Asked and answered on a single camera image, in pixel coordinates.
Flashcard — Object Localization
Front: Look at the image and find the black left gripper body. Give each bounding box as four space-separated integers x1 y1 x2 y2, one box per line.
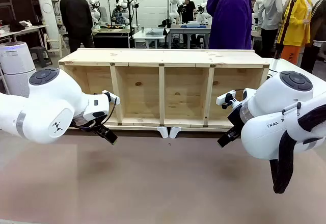
72 116 107 132

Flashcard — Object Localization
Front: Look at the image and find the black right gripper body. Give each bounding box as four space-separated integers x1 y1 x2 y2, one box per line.
227 105 245 133

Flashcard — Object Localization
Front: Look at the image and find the white-legged wooden riser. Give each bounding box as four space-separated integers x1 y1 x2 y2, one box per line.
63 122 170 138
169 126 234 139

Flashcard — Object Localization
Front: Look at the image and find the black tripod stand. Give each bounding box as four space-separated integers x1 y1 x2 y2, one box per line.
274 0 298 60

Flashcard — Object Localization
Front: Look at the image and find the grey plastic stool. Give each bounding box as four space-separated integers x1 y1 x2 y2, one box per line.
30 46 53 68

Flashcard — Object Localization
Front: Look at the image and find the wooden shelf box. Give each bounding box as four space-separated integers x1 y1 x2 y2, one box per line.
58 47 270 132

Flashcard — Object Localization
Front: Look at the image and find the black workstation table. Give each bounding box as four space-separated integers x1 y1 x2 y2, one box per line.
91 26 132 49

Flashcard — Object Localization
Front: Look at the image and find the small wooden step ladder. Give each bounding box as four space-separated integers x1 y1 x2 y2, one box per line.
43 33 69 58

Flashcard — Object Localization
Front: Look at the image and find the white round air purifier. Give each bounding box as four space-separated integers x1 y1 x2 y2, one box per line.
0 41 36 99

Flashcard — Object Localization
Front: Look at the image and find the person in purple hoodie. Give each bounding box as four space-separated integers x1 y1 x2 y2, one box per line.
206 0 255 50

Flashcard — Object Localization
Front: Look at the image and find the grey background table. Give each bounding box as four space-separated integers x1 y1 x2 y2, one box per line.
168 24 212 49

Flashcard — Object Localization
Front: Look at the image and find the white background table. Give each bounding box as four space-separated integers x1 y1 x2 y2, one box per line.
132 27 171 49

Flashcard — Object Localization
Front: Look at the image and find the standing man in black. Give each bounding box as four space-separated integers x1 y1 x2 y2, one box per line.
60 0 94 54

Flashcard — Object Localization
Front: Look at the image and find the mannequin in grey hoodie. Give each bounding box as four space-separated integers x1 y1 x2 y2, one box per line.
257 0 284 58

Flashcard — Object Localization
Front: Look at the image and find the seated person in plaid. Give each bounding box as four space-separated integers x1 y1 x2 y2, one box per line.
111 0 130 25

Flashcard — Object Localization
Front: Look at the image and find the long white side table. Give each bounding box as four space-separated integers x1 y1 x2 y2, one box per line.
0 24 48 44

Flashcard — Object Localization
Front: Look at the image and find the mannequin in yellow jacket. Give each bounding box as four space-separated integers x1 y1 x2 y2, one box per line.
276 0 314 66

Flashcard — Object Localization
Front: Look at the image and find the black-haired person in black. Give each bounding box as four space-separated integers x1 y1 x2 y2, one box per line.
179 0 197 23

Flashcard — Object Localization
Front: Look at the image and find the dark clothes pile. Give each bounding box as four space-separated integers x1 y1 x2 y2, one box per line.
0 19 34 31

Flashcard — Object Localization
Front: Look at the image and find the tall white air conditioner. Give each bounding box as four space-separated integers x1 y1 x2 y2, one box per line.
35 0 60 41

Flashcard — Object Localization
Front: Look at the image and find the figure in dark brown jacket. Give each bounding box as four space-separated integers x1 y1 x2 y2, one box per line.
300 0 326 74

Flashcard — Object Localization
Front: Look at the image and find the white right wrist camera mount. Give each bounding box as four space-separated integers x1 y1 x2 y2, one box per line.
215 90 237 109

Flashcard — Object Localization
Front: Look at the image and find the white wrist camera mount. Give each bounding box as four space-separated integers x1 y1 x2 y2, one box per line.
215 90 237 109
101 90 121 105

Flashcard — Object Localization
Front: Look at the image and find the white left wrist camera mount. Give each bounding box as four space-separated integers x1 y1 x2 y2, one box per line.
101 90 121 105

